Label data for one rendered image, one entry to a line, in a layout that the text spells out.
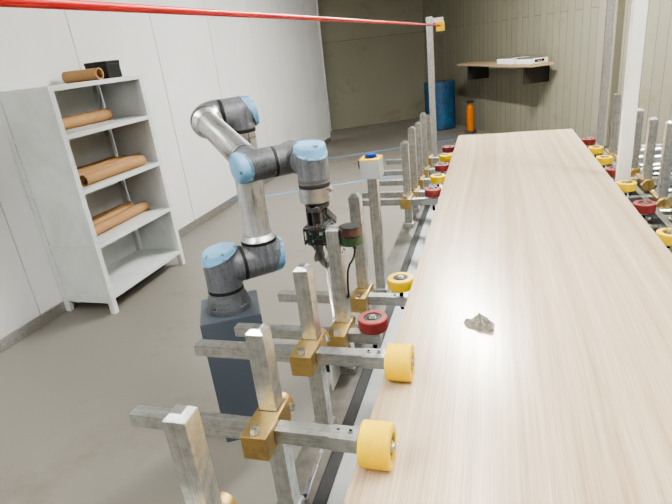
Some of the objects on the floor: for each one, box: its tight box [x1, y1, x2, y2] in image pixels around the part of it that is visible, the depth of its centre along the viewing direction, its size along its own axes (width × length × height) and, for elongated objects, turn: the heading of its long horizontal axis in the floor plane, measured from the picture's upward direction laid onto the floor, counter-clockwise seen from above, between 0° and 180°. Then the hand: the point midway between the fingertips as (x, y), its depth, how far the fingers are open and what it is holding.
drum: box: [424, 79, 456, 131], centre depth 929 cm, size 54×54×83 cm
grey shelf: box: [0, 75, 185, 314], centre depth 384 cm, size 45×90×155 cm, turn 178°
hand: (327, 263), depth 156 cm, fingers closed
